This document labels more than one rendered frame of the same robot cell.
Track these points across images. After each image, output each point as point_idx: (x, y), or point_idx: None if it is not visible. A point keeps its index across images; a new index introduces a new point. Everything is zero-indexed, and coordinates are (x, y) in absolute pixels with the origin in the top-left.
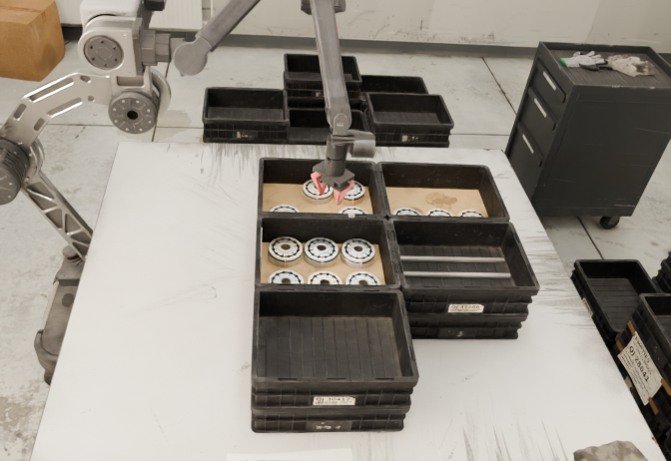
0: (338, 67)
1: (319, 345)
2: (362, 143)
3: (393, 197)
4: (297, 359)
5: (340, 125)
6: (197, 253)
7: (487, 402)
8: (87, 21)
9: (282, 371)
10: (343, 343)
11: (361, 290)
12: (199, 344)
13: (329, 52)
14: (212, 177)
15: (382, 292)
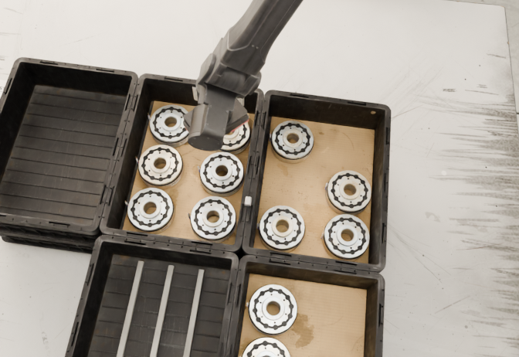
0: (254, 14)
1: (84, 149)
2: (197, 117)
3: (340, 309)
4: (72, 125)
5: (205, 67)
6: (290, 76)
7: (5, 352)
8: None
9: (62, 110)
10: (79, 175)
11: (105, 183)
12: (161, 72)
13: None
14: (435, 100)
15: (96, 207)
